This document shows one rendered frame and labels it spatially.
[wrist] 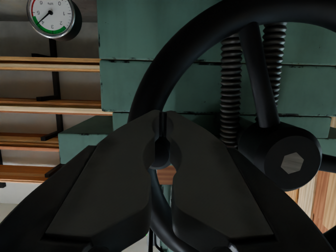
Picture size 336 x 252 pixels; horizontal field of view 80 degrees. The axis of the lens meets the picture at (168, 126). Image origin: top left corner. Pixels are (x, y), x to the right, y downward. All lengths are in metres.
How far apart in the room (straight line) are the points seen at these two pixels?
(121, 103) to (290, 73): 0.30
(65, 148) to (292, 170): 0.35
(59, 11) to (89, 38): 2.75
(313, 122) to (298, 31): 0.16
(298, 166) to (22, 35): 3.49
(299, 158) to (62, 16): 0.32
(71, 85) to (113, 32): 2.80
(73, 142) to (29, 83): 3.09
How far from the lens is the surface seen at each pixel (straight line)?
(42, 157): 3.63
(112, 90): 0.37
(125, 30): 0.37
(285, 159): 0.20
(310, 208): 2.49
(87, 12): 0.46
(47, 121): 3.41
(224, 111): 0.25
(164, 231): 0.22
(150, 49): 0.36
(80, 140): 0.40
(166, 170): 0.47
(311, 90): 0.44
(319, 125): 0.47
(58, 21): 0.34
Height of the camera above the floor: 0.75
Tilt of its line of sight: 12 degrees up
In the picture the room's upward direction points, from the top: 179 degrees counter-clockwise
